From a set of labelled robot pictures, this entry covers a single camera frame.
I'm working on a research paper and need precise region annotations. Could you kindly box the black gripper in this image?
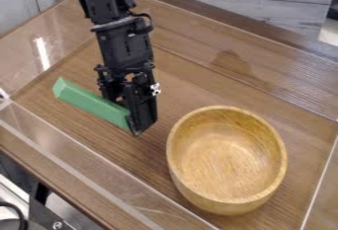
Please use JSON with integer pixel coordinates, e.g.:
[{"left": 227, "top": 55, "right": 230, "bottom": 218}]
[{"left": 91, "top": 15, "right": 159, "bottom": 135}]

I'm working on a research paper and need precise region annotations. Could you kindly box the green rectangular block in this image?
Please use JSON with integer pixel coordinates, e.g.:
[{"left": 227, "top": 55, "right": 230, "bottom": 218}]
[{"left": 54, "top": 77, "right": 130, "bottom": 130}]

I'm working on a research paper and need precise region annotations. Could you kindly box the brown wooden bowl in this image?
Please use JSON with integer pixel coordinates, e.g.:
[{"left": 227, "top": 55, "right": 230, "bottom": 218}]
[{"left": 167, "top": 106, "right": 288, "bottom": 215}]

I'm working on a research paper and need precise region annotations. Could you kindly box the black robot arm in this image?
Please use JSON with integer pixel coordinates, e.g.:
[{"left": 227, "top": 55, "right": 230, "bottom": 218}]
[{"left": 78, "top": 0, "right": 161, "bottom": 135}]

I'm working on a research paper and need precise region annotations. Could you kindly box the black table leg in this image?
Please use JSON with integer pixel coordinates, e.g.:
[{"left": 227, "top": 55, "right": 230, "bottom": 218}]
[{"left": 31, "top": 183, "right": 52, "bottom": 205}]

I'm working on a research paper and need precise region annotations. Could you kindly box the clear acrylic tray wall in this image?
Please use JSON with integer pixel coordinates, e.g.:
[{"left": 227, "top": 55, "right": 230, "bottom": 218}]
[{"left": 0, "top": 0, "right": 338, "bottom": 230}]

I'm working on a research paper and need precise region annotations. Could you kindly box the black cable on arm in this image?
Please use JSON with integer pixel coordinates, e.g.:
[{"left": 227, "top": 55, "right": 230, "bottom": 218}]
[{"left": 129, "top": 10, "right": 157, "bottom": 37}]

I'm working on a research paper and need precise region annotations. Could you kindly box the black cable near floor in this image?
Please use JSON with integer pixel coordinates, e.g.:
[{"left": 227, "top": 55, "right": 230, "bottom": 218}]
[{"left": 0, "top": 198, "right": 32, "bottom": 230}]

